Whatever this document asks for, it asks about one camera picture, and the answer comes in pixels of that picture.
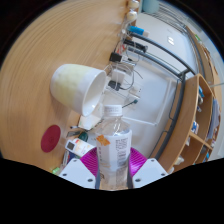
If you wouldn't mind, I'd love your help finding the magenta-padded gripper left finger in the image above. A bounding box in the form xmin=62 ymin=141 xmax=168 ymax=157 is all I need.
xmin=58 ymin=147 xmax=101 ymax=190

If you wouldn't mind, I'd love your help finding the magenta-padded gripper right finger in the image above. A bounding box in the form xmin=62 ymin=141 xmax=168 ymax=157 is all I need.
xmin=126 ymin=146 xmax=169 ymax=190

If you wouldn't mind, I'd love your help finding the clear plastic water bottle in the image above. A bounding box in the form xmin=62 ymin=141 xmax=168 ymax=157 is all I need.
xmin=95 ymin=104 xmax=133 ymax=191

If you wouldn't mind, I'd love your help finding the small white digital clock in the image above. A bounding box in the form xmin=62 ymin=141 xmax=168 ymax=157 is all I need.
xmin=64 ymin=139 xmax=78 ymax=152

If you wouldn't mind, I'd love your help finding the flat round red coaster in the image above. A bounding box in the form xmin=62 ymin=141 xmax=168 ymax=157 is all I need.
xmin=40 ymin=124 xmax=62 ymax=154

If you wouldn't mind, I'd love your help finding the white tissue pack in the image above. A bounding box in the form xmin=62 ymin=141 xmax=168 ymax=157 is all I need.
xmin=78 ymin=113 xmax=103 ymax=132

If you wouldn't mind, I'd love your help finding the wooden shelf unit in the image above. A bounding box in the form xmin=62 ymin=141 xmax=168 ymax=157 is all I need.
xmin=159 ymin=73 xmax=223 ymax=174

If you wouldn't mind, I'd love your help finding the white ceramic mug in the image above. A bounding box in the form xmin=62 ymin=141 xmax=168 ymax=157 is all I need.
xmin=49 ymin=63 xmax=108 ymax=118

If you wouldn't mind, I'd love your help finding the small black block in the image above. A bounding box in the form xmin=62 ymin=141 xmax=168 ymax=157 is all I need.
xmin=109 ymin=52 xmax=124 ymax=63

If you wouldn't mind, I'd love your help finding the black upright trimmer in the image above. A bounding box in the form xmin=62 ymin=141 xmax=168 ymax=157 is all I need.
xmin=124 ymin=39 xmax=148 ymax=53

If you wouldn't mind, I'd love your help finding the small blue bottle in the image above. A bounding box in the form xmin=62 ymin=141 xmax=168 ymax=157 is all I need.
xmin=126 ymin=24 xmax=150 ymax=38

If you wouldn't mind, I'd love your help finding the small white round object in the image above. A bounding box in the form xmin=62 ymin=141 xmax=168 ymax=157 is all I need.
xmin=128 ymin=0 xmax=140 ymax=10
xmin=125 ymin=9 xmax=138 ymax=22

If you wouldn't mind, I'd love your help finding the teal pillow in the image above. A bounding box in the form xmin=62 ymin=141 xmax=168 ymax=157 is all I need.
xmin=141 ymin=0 xmax=161 ymax=14

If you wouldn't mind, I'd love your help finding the grey metal desk frame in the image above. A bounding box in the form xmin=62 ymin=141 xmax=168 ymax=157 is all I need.
xmin=124 ymin=31 xmax=198 ymax=161

